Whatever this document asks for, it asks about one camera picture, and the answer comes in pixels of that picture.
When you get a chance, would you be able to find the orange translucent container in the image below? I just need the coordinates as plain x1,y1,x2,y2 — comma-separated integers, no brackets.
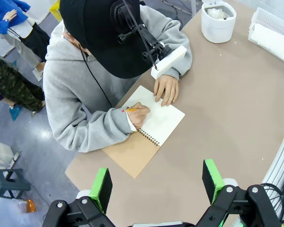
18,199,36,214

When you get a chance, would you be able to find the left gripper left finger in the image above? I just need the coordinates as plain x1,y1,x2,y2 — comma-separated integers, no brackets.
41,167,114,227

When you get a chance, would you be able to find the white ribbed base cover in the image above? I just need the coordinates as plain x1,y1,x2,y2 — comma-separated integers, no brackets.
262,122,284,190

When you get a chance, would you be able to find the white storage box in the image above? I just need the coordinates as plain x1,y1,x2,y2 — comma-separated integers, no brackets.
0,139,15,167

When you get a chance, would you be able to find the grey plastic stool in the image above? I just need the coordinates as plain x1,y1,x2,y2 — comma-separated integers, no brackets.
0,168,31,200

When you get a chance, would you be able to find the person's left hand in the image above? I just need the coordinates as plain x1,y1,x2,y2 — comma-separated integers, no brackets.
153,75,180,107

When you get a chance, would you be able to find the mannequin in white cardigan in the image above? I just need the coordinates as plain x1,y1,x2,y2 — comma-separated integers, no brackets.
0,58,46,113

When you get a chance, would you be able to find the black cap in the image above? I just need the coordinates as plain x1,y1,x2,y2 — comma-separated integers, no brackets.
59,0,157,79

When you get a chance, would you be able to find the spiral notebook with kraft cover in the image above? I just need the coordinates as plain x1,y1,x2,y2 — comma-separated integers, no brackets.
101,85,186,179

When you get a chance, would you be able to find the white perforated plastic basket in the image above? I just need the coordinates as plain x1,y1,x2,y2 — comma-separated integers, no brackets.
248,7,284,68

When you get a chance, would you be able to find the person's left forearm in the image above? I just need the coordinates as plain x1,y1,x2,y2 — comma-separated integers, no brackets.
165,28,193,81

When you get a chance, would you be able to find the mannequin in blue shirt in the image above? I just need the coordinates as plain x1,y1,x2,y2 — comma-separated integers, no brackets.
0,0,42,71

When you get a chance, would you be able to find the person's right hand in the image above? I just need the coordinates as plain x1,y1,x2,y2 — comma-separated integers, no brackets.
126,102,151,130

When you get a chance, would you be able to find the person's right forearm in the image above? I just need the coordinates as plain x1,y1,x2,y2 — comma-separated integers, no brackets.
61,107,138,153

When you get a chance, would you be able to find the thin black headset cable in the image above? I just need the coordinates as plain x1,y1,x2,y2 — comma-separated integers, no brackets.
77,44,113,108

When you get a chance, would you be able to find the white trash bin with lid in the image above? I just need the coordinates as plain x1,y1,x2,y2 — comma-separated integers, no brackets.
200,0,237,44

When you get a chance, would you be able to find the head-mounted camera with white box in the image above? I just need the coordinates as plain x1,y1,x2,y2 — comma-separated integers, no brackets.
110,0,187,80

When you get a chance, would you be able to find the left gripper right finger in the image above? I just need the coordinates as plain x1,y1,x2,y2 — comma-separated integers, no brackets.
196,158,282,227

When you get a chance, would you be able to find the person in grey hoodie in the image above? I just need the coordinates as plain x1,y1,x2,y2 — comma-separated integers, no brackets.
43,4,193,153

